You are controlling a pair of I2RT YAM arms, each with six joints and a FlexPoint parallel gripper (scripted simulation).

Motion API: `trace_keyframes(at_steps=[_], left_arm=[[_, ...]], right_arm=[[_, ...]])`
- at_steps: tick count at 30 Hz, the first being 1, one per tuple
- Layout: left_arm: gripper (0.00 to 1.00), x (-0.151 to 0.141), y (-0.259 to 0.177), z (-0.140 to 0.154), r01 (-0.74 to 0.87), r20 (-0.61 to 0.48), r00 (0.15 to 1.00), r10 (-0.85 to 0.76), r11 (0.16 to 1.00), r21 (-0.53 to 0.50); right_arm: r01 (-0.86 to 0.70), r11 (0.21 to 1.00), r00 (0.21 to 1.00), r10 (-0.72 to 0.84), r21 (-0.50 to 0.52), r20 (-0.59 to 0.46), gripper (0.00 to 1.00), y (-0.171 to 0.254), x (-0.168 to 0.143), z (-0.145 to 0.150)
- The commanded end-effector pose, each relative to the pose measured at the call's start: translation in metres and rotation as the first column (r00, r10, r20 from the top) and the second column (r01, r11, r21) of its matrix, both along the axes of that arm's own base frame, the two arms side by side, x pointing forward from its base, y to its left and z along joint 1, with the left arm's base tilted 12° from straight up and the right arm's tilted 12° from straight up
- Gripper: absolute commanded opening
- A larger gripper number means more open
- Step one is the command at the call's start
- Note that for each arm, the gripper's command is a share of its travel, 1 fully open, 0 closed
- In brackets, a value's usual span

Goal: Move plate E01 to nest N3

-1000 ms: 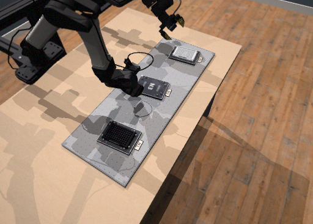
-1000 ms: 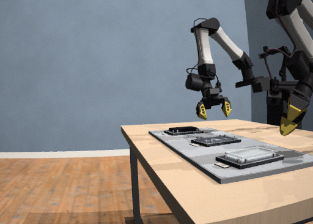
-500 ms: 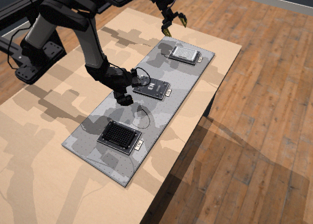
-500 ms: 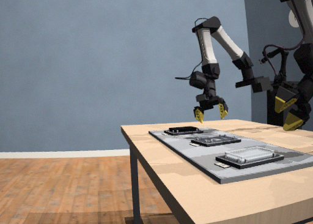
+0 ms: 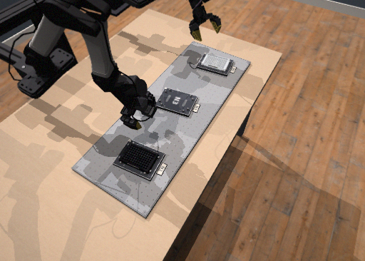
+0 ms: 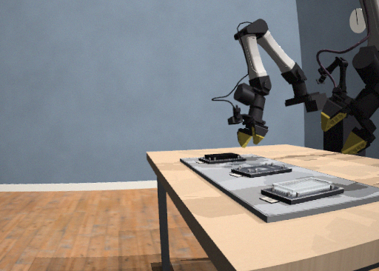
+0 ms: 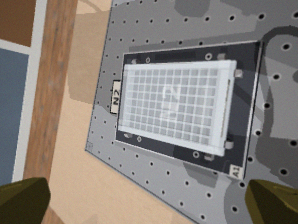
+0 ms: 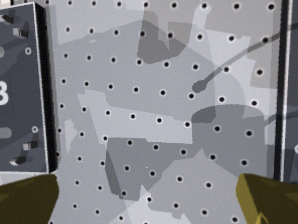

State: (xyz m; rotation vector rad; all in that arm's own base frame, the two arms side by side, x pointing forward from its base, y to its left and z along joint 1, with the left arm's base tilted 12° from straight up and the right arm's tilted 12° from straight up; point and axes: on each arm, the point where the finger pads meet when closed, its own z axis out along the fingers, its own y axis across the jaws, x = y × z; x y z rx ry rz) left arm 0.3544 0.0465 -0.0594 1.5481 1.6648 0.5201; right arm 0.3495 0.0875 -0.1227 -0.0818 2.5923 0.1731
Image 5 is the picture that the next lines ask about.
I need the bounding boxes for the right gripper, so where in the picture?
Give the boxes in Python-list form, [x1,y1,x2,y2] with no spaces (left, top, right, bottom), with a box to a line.
[120,91,153,130]

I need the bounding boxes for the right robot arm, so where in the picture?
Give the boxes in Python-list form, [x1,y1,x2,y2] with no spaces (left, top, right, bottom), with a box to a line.
[17,0,157,118]

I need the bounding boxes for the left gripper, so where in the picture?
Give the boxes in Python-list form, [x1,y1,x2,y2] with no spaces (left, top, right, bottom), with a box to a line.
[190,6,222,41]

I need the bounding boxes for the white sign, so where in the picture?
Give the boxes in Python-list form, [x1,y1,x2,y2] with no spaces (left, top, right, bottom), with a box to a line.
[230,66,237,73]
[156,163,167,176]
[192,103,200,113]

